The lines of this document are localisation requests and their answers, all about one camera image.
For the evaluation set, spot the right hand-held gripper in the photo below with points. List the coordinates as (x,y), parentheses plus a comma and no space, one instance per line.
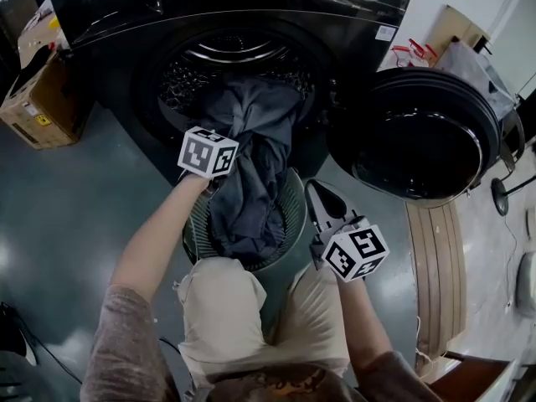
(360,251)

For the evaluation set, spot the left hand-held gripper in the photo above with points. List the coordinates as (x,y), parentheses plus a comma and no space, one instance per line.
(201,153)

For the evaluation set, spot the green plastic laundry basket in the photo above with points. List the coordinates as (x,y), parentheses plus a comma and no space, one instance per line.
(295,212)

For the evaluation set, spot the dark grey clothes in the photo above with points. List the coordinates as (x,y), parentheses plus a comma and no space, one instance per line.
(251,182)

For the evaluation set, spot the black washing machine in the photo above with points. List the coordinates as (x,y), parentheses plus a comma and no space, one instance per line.
(117,44)

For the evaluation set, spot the person's left forearm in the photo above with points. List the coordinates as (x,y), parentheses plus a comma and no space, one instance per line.
(159,241)

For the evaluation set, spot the person's right forearm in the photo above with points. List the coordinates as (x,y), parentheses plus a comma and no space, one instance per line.
(364,316)

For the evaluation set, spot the round black washer door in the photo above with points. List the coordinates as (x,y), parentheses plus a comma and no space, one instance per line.
(414,153)

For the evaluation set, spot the beige grooved wooden board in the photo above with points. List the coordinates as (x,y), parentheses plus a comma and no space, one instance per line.
(437,274)

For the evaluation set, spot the person's beige trousers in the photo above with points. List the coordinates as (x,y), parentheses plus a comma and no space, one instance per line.
(222,312)

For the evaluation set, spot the open cardboard box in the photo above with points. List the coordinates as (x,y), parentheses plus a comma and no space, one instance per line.
(50,111)

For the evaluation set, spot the pile of red-lidded clear containers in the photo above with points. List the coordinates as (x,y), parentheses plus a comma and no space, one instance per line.
(412,50)

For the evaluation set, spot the black round-back chair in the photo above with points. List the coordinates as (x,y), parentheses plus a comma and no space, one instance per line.
(514,145)

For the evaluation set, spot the black yellow-lidded trash bin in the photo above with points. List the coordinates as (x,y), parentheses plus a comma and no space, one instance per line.
(54,22)

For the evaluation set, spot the translucent plastic bag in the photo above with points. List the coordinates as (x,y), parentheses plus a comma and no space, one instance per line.
(473,73)

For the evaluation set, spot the beige round disc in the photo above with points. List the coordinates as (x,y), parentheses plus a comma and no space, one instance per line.
(532,224)

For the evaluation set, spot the white round basin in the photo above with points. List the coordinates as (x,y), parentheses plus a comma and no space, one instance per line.
(527,285)

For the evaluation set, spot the person's brown printed t-shirt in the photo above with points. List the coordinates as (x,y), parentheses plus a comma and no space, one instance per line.
(121,350)

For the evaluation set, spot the brown wooden cabinet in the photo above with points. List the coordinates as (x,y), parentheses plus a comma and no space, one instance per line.
(477,377)

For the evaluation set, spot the flat cardboard panel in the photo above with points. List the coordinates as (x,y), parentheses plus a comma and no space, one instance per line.
(458,25)

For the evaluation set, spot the black pedestal fan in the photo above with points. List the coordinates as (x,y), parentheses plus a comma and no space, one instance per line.
(500,197)

